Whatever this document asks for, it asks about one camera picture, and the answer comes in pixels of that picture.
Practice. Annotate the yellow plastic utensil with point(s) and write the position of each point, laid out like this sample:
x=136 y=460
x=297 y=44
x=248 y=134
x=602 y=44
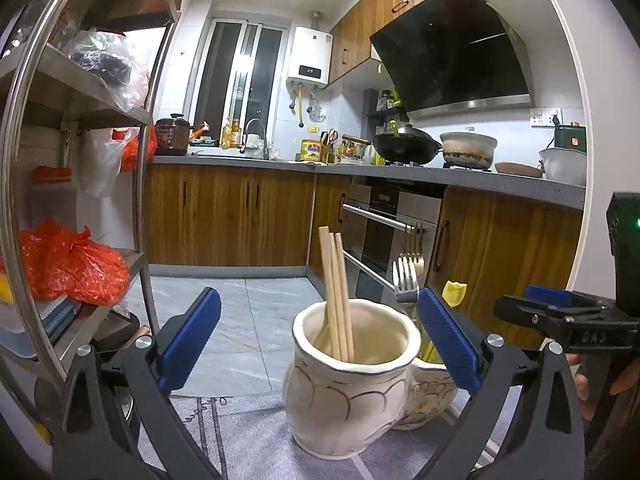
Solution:
x=454 y=294
x=426 y=347

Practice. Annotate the white ceramic cooking pot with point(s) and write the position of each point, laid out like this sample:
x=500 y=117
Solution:
x=467 y=150

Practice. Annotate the red lidded plastic box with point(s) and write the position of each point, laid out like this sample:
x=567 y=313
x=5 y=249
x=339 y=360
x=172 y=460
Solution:
x=52 y=177

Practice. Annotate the gold metal fork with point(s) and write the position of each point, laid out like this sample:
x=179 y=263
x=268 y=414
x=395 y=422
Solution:
x=414 y=262

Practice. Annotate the built-in steel oven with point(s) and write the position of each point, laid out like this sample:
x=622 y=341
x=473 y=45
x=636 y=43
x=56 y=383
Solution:
x=385 y=230

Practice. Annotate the wooden base cabinets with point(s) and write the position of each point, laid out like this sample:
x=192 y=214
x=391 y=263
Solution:
x=225 y=215

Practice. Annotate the cream floral ceramic utensil holder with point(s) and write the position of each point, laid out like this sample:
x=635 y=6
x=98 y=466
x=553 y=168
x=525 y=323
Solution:
x=345 y=400

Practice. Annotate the person's right hand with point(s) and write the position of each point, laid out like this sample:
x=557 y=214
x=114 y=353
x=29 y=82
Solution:
x=584 y=390

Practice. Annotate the stacked plastic cutting boards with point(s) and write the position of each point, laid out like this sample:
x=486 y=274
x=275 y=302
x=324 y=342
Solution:
x=45 y=325

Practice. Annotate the kitchen window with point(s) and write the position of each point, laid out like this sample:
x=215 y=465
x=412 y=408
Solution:
x=240 y=80

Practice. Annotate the brown clay plate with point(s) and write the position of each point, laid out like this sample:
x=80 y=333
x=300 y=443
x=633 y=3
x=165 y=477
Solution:
x=517 y=169

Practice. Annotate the chrome sink faucet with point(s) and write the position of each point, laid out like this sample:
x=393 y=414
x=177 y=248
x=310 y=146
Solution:
x=255 y=137

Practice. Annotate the amber oil bottles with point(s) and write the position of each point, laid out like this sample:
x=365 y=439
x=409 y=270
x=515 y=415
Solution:
x=231 y=135

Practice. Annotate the silver metal fork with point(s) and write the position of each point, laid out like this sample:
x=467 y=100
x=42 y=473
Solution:
x=405 y=285

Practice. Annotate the white bowl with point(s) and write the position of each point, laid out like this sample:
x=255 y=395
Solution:
x=562 y=167

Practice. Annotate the yellow plastic item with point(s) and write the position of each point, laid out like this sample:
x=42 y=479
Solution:
x=5 y=292

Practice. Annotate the black range hood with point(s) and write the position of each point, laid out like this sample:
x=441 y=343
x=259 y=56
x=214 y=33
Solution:
x=450 y=55

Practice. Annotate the black wall spice rack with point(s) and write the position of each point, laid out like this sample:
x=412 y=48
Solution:
x=390 y=107

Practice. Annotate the grey kitchen countertop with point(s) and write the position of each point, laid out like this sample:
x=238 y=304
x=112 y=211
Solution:
x=475 y=180

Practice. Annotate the yellow tin can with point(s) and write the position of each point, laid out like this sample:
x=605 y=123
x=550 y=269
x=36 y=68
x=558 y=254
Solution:
x=311 y=151

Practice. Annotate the clear bag with dark contents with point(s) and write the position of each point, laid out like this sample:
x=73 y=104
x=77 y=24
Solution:
x=107 y=62

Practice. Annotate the black wok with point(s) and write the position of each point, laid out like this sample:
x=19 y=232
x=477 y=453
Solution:
x=407 y=147

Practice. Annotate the small orange hanging bag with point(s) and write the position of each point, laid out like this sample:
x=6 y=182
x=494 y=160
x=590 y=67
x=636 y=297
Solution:
x=135 y=152

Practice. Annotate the orange plastic bag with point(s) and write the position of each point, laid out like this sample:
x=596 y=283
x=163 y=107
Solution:
x=75 y=265

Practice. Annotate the dark red rice cooker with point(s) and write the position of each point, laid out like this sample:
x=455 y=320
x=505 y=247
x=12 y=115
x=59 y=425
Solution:
x=172 y=136

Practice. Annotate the grey striped tablecloth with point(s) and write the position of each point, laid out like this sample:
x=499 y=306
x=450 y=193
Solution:
x=250 y=435

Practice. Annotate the wooden wall cabinets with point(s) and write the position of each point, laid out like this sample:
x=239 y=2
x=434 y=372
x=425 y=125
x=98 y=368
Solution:
x=380 y=5

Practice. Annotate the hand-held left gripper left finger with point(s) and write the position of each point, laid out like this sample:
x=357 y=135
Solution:
x=192 y=342

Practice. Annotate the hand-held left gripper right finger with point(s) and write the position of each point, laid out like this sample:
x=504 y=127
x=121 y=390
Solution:
x=447 y=342

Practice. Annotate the white hanging plastic bag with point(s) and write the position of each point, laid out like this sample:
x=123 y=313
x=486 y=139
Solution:
x=102 y=165

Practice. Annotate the knife block with scissors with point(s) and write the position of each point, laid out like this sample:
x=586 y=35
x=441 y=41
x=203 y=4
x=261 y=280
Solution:
x=329 y=147

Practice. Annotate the stainless steel shelf rack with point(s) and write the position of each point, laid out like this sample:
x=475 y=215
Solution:
x=140 y=160

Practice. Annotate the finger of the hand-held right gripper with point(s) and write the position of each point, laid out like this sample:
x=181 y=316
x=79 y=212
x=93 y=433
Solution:
x=560 y=322
x=547 y=294

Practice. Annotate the white water heater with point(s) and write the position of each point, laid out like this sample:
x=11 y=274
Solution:
x=310 y=55

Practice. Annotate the white wall outlet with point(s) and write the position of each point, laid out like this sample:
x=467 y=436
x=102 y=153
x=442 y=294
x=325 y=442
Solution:
x=545 y=118

